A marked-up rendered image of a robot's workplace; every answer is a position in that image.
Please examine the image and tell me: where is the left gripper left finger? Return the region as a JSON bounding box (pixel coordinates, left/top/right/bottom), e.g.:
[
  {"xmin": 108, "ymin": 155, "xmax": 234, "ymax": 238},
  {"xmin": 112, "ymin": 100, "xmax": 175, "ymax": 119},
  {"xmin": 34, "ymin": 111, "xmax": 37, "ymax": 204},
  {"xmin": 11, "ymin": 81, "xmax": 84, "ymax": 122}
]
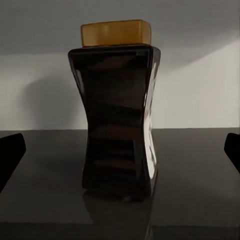
[{"xmin": 0, "ymin": 133, "xmax": 26, "ymax": 193}]

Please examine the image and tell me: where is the bottle of coffee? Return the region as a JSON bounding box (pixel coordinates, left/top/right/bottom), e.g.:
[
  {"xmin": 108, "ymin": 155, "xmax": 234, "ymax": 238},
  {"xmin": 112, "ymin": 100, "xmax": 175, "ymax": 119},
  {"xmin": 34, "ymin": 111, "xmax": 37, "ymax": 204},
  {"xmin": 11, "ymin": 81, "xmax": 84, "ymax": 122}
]
[{"xmin": 67, "ymin": 19, "xmax": 161, "ymax": 200}]

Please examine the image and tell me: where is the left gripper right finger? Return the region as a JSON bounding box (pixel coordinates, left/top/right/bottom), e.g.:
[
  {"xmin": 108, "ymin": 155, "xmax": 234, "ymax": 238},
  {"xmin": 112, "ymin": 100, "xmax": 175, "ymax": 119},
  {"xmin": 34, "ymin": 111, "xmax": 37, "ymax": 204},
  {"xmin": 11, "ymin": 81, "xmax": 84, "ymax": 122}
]
[{"xmin": 224, "ymin": 132, "xmax": 240, "ymax": 173}]

